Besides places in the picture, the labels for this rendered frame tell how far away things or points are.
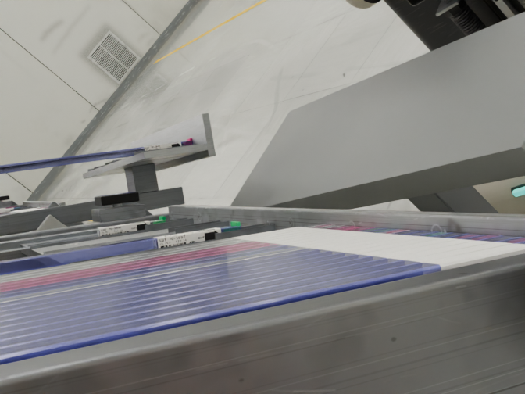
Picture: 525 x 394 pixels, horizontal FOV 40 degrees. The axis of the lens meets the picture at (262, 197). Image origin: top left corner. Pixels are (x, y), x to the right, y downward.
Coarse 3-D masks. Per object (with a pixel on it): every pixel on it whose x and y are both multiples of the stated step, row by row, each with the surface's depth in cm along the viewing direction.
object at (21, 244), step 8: (72, 232) 81; (80, 232) 82; (88, 232) 82; (96, 232) 83; (16, 240) 79; (24, 240) 79; (32, 240) 80; (40, 240) 80; (48, 240) 80; (56, 240) 81; (64, 240) 81; (0, 248) 78; (8, 248) 78; (16, 248) 79; (24, 248) 79
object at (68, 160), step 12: (192, 144) 112; (72, 156) 103; (84, 156) 104; (96, 156) 104; (108, 156) 105; (120, 156) 106; (0, 168) 98; (12, 168) 99; (24, 168) 99; (36, 168) 100
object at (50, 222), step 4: (48, 216) 110; (52, 216) 110; (44, 220) 110; (48, 220) 110; (52, 220) 110; (56, 220) 110; (44, 224) 109; (48, 224) 110; (52, 224) 110; (56, 224) 110; (60, 224) 111; (40, 228) 109; (44, 228) 109; (48, 228) 110; (52, 228) 110
